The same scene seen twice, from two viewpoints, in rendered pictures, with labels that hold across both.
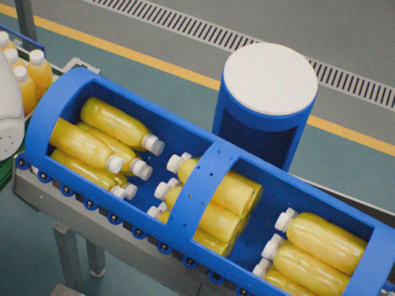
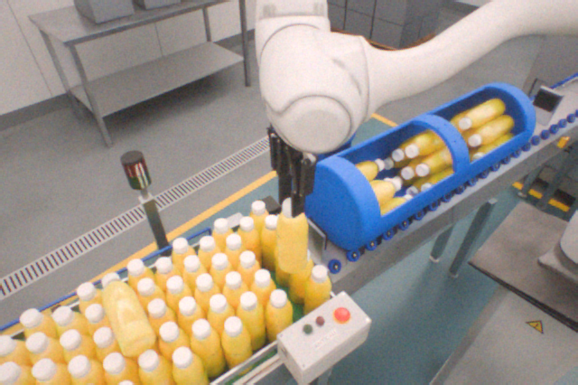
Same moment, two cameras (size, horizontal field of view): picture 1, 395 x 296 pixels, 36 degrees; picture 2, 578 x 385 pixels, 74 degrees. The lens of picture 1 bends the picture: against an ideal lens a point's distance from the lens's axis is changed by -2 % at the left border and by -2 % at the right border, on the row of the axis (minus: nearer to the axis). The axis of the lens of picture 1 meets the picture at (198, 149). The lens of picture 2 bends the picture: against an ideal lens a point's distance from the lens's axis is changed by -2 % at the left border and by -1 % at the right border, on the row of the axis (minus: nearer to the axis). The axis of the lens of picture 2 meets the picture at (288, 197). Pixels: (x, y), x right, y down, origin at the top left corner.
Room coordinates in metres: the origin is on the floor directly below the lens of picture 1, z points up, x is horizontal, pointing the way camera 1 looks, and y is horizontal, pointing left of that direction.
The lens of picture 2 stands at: (0.62, 1.12, 1.92)
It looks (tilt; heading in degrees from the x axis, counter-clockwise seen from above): 44 degrees down; 302
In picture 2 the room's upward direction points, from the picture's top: straight up
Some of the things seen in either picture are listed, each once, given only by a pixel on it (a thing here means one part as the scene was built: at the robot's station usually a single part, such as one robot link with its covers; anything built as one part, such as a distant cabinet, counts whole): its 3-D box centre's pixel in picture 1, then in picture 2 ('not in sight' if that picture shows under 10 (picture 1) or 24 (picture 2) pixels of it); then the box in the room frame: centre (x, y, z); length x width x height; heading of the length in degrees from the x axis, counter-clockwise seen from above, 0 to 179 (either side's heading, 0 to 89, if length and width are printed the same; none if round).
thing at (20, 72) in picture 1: (19, 73); (272, 221); (1.06, 0.51, 1.09); 0.04 x 0.04 x 0.02
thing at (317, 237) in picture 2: not in sight; (315, 239); (0.96, 0.41, 0.99); 0.10 x 0.02 x 0.12; 157
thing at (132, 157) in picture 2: not in sight; (139, 178); (1.44, 0.63, 1.18); 0.06 x 0.06 x 0.16
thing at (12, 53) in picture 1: (10, 56); (247, 223); (1.11, 0.55, 1.09); 0.04 x 0.04 x 0.02
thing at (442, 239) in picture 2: not in sight; (448, 225); (0.61, -0.58, 0.31); 0.06 x 0.06 x 0.63; 67
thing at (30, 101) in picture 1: (24, 97); (273, 244); (1.06, 0.51, 0.99); 0.07 x 0.07 x 0.19
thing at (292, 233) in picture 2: not in sight; (292, 238); (0.91, 0.63, 1.24); 0.07 x 0.07 x 0.19
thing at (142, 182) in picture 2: not in sight; (138, 176); (1.44, 0.63, 1.18); 0.06 x 0.06 x 0.05
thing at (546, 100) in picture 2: not in sight; (543, 107); (0.44, -0.81, 1.00); 0.10 x 0.04 x 0.15; 157
